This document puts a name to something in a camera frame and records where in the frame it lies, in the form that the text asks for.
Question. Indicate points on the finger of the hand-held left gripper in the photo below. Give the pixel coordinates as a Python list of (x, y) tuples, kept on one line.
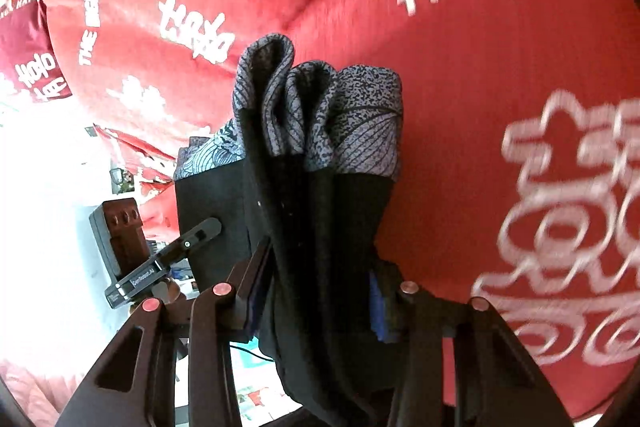
[(205, 229)]

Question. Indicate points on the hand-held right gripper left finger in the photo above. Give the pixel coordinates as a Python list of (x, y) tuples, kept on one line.
[(250, 292)]

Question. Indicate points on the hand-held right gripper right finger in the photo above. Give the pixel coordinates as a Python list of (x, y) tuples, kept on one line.
[(377, 307)]

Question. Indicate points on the black pants with grey waistband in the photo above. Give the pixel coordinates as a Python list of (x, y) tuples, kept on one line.
[(320, 232)]

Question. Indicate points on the person's left hand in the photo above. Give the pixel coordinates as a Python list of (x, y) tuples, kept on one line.
[(173, 291)]

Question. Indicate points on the small dark object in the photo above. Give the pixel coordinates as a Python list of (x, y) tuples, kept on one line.
[(121, 181)]

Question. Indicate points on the teal plastic stool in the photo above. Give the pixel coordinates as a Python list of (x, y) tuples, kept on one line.
[(252, 362)]

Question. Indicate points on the red printed blanket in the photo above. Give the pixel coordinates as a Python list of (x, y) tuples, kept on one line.
[(425, 107)]

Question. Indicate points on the dark red printed pillow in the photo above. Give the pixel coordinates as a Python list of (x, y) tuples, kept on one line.
[(30, 52)]

